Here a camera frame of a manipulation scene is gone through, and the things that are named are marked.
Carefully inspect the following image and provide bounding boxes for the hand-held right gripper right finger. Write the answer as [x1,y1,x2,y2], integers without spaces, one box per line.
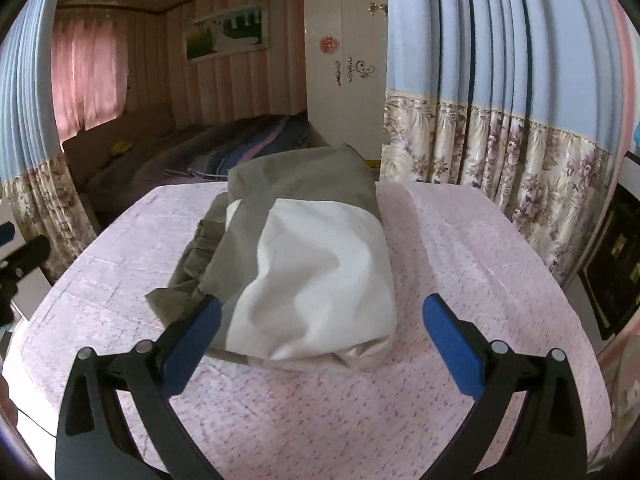
[421,294,587,480]

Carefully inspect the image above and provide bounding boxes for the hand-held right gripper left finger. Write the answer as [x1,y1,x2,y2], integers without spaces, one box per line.
[55,294,236,480]

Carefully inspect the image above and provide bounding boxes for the olive and white jacket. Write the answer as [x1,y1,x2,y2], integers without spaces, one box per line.
[145,142,397,373]

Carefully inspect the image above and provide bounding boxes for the pink floral bed sheet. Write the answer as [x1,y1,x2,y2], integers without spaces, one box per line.
[10,180,613,480]

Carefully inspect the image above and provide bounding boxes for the blue floral curtain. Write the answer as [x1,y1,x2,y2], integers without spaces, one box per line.
[0,0,98,286]
[380,0,631,286]

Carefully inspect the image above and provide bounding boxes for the brown bed headboard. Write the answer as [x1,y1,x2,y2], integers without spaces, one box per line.
[62,104,177,181]

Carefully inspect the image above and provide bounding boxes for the pink window curtain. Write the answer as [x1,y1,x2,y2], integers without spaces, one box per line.
[50,12,128,143]

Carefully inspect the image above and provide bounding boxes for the white wardrobe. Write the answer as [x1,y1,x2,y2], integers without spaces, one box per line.
[302,0,390,171]

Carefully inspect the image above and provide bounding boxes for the black cable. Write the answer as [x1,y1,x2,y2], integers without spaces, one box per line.
[15,412,57,440]

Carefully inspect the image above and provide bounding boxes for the framed wall picture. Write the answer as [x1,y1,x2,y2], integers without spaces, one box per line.
[185,2,268,63]

